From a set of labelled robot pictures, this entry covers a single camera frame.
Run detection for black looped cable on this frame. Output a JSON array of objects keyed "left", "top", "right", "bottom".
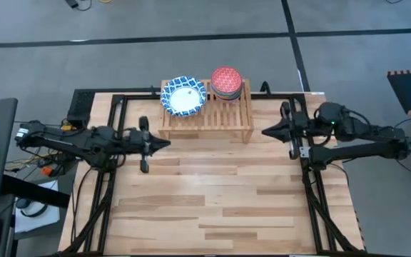
[{"left": 15, "top": 198, "right": 49, "bottom": 218}]

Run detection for black flat bar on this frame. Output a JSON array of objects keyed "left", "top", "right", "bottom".
[{"left": 0, "top": 173, "right": 71, "bottom": 210}]

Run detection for black perforated box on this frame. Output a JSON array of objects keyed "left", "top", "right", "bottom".
[{"left": 66, "top": 89, "right": 98, "bottom": 129}]

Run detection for white paper sheet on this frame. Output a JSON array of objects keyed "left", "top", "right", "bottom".
[{"left": 14, "top": 180, "right": 61, "bottom": 233}]

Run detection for black power adapter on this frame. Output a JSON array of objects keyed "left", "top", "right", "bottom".
[{"left": 65, "top": 0, "right": 93, "bottom": 11}]

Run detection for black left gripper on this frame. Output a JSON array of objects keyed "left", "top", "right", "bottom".
[{"left": 126, "top": 116, "right": 172, "bottom": 175}]

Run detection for red zigzag bowl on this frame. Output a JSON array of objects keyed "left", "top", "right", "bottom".
[{"left": 210, "top": 66, "right": 244, "bottom": 97}]

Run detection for blue white patterned paper bowl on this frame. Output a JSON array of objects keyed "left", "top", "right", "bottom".
[{"left": 160, "top": 75, "right": 208, "bottom": 118}]

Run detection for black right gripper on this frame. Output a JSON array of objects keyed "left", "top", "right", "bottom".
[{"left": 261, "top": 101, "right": 317, "bottom": 161}]

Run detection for wooden slatted shelf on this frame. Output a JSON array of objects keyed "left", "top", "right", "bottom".
[{"left": 158, "top": 79, "right": 255, "bottom": 146}]

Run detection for black aluminium table frame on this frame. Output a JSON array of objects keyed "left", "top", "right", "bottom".
[{"left": 54, "top": 87, "right": 369, "bottom": 257}]

